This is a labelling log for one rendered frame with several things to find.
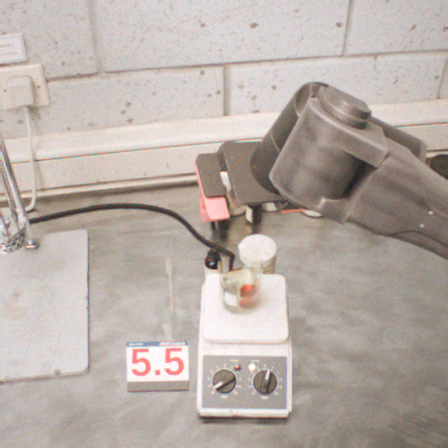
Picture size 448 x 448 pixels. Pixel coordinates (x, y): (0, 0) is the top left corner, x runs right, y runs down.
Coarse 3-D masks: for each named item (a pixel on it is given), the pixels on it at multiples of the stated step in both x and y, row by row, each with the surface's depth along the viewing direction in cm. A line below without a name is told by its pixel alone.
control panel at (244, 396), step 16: (208, 368) 82; (224, 368) 82; (240, 368) 82; (256, 368) 82; (272, 368) 82; (208, 384) 81; (240, 384) 81; (208, 400) 81; (224, 400) 81; (240, 400) 81; (256, 400) 81; (272, 400) 81
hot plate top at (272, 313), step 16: (208, 288) 88; (272, 288) 88; (208, 304) 86; (272, 304) 86; (208, 320) 84; (224, 320) 84; (240, 320) 84; (256, 320) 84; (272, 320) 84; (208, 336) 82; (224, 336) 82; (240, 336) 82; (256, 336) 82; (272, 336) 82
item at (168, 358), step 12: (132, 348) 87; (144, 348) 87; (156, 348) 87; (168, 348) 87; (180, 348) 87; (132, 360) 87; (144, 360) 87; (156, 360) 87; (168, 360) 87; (180, 360) 87; (132, 372) 86; (144, 372) 87; (156, 372) 87; (168, 372) 87; (180, 372) 87
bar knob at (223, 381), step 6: (222, 372) 81; (228, 372) 81; (216, 378) 81; (222, 378) 80; (228, 378) 80; (234, 378) 81; (216, 384) 80; (222, 384) 80; (228, 384) 81; (234, 384) 81; (222, 390) 81; (228, 390) 81
